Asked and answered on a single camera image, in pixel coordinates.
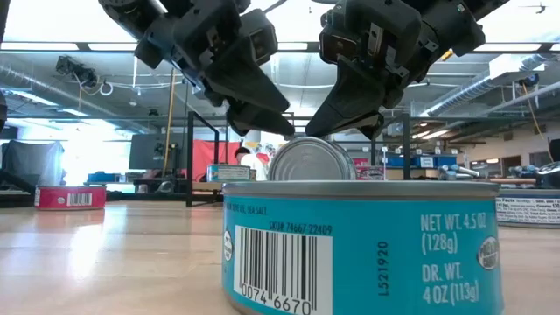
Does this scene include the red fabric panel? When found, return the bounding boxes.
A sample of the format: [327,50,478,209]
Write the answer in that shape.
[192,139,242,182]

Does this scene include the person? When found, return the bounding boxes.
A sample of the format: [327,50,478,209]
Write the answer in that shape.
[234,145,269,182]

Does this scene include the silver ventilation duct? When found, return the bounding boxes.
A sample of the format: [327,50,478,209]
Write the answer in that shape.
[418,53,557,117]

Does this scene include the black chair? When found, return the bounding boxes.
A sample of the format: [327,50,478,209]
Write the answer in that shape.
[537,138,560,191]

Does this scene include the yellow hanging strap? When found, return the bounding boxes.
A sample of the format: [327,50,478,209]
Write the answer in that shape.
[163,67,177,177]

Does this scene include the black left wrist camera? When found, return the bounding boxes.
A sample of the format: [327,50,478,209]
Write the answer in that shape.
[248,8,280,67]

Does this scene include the blue label seafood can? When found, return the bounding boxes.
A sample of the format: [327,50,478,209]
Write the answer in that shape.
[494,188,560,229]

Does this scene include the dark monitor screen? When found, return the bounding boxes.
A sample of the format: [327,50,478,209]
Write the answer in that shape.
[128,132,189,172]

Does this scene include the wooden shelf board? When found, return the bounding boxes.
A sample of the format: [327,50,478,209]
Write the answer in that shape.
[191,180,225,193]

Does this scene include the blue box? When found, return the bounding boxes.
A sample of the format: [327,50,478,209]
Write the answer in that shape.
[86,171,122,185]

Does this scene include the grey cloth cover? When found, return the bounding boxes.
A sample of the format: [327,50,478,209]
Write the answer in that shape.
[1,139,67,190]

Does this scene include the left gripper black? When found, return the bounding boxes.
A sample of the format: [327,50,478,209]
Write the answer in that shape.
[170,0,296,137]

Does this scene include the blue storage bins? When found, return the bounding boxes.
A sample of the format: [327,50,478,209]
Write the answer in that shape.
[386,154,459,170]

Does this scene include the white ceiling unit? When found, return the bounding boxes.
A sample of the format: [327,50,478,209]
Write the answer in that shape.
[488,53,546,81]

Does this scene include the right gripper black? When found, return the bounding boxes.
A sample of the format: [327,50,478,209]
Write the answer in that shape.
[304,0,424,142]

